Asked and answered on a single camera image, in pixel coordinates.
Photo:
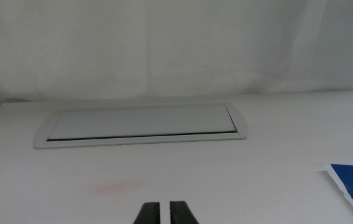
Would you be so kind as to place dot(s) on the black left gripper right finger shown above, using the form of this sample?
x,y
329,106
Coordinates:
x,y
179,214

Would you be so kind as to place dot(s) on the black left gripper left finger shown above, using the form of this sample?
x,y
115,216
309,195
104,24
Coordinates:
x,y
150,214

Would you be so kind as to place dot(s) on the white backdrop curtain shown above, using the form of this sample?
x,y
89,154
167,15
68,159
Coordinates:
x,y
133,46

